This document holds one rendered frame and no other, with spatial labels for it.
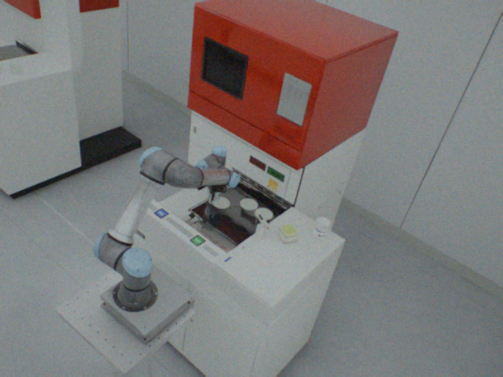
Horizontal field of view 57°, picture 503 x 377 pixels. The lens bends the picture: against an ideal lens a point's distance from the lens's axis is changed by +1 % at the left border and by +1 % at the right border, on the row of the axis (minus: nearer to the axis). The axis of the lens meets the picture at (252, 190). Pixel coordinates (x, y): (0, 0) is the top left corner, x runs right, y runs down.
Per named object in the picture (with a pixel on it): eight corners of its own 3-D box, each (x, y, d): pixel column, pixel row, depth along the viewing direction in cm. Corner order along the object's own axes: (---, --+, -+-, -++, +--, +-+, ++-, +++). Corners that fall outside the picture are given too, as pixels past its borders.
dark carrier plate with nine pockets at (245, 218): (233, 185, 270) (233, 184, 270) (279, 215, 255) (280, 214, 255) (191, 210, 247) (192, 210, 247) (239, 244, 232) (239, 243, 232)
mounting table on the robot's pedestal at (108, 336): (124, 392, 186) (124, 374, 178) (56, 327, 204) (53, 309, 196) (201, 323, 216) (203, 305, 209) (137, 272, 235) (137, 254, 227)
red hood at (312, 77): (265, 78, 318) (280, -13, 282) (366, 127, 283) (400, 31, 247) (185, 107, 268) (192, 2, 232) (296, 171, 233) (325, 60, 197)
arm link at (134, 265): (136, 294, 187) (137, 272, 179) (112, 277, 192) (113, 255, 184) (157, 278, 196) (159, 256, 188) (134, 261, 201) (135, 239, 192)
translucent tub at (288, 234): (289, 232, 234) (291, 222, 230) (296, 243, 229) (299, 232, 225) (276, 236, 231) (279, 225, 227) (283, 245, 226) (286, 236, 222)
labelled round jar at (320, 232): (317, 228, 240) (321, 214, 235) (328, 235, 237) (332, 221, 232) (309, 234, 236) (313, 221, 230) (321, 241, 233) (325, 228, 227)
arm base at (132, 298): (131, 314, 191) (132, 299, 185) (110, 291, 198) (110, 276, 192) (160, 295, 201) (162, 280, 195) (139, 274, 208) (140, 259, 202)
